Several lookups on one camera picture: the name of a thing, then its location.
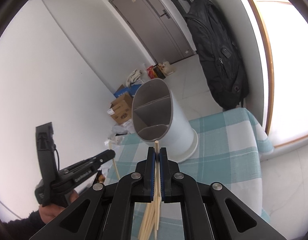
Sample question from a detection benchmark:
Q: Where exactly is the wooden chopstick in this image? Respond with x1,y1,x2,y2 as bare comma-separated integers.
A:
140,197,158,239
154,140,161,205
153,203,160,240
138,202,155,239
108,140,120,180

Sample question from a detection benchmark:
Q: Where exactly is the left hand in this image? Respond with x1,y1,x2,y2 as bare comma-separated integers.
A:
38,204,65,224

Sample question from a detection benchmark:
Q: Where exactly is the teal plaid tablecloth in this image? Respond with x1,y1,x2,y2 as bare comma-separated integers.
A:
106,108,274,239

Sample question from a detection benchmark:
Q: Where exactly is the white plastic bag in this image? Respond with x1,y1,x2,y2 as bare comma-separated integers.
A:
105,119,135,150

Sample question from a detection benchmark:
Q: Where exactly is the brown cardboard box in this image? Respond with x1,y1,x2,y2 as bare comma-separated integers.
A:
107,93,133,125

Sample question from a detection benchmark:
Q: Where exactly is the white grey utensil holder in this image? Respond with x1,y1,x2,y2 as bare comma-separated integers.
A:
132,79,198,163

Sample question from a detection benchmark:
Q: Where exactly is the blue cardboard box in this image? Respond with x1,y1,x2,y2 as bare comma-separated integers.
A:
114,84,141,98

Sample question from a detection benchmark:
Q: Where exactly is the black backpack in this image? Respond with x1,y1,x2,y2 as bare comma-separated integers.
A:
184,0,249,110

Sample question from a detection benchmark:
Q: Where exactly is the beige cloth bag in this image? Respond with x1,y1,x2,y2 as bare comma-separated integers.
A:
125,69,144,87

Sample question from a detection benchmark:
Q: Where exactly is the red yellow shopping bag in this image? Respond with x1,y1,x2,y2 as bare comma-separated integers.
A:
146,65,166,80

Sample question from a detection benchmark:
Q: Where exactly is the beige plastic bag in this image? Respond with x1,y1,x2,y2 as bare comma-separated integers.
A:
161,61,175,76

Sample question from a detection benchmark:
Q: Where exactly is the grey door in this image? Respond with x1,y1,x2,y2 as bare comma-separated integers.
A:
110,0,194,63

